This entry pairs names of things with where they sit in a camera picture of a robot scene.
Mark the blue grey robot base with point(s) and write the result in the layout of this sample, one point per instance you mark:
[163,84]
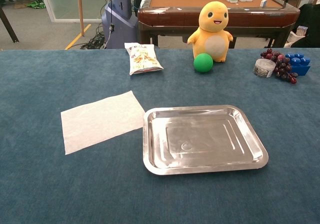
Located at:
[120,16]

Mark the white snack bag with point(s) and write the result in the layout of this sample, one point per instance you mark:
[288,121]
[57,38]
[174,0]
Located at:
[142,59]

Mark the silver metal tray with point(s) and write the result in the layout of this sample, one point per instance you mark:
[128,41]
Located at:
[205,141]

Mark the green ball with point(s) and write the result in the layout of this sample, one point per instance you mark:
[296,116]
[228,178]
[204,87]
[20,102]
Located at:
[203,63]

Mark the brown mahjong table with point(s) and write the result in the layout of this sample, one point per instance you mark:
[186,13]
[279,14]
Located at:
[170,16]

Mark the yellow plush toy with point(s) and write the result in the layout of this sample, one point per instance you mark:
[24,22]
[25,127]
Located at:
[215,34]

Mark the yellow floor tape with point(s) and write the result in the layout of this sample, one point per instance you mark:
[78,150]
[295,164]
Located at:
[77,37]

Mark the clear jar of screws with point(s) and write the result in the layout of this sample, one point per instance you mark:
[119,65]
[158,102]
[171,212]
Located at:
[263,67]

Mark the wooden pole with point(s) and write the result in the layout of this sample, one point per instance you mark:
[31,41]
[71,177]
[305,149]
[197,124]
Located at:
[80,9]

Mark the purple grape bunch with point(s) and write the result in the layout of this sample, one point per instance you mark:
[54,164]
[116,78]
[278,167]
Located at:
[283,66]

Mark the blue table cloth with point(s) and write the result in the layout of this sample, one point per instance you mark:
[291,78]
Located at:
[50,184]

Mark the single blue white mahjong tile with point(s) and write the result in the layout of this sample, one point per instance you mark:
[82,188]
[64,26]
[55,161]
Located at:
[263,3]

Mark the blue toy brick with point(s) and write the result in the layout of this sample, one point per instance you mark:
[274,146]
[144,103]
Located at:
[301,64]

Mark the white framed glass partition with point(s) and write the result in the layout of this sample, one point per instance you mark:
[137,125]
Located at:
[47,6]

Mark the green object on floor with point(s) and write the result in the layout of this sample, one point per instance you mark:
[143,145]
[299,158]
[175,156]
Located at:
[36,4]

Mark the small blue white box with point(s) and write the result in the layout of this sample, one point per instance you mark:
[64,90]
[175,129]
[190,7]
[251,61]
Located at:
[302,30]

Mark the person in black clothes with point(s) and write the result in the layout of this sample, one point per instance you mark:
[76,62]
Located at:
[310,24]

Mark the black table leg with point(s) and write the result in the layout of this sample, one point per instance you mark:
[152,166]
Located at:
[8,25]

